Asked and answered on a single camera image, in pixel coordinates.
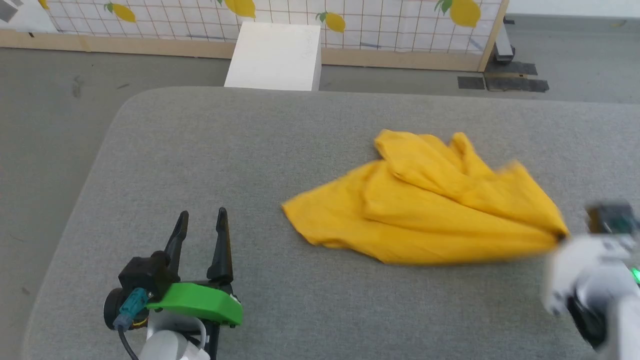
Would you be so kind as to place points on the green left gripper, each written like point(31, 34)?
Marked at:
point(200, 300)

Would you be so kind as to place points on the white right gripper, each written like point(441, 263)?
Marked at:
point(580, 265)

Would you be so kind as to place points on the yellow t-shirt garment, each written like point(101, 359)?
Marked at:
point(425, 220)

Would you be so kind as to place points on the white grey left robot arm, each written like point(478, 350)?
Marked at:
point(167, 345)

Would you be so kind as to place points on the long black floor mat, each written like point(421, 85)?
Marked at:
point(517, 84)

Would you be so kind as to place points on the dark grey floor mat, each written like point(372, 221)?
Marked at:
point(515, 68)

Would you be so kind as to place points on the small black floor mat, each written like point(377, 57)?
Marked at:
point(471, 83)

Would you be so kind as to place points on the grey metal stand foot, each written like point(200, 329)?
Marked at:
point(503, 45)

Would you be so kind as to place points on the white rectangular box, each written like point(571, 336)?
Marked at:
point(275, 57)

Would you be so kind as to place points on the lemon print grid sheet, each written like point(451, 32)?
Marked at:
point(390, 25)

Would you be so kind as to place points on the white board with grey shapes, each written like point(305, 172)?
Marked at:
point(22, 17)

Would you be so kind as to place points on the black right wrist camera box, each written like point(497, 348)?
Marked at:
point(611, 218)

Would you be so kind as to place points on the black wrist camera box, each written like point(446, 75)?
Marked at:
point(611, 218)
point(145, 275)

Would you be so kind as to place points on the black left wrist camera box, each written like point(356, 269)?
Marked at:
point(145, 275)

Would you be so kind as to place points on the lemon pattern partition wall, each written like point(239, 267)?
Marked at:
point(150, 46)

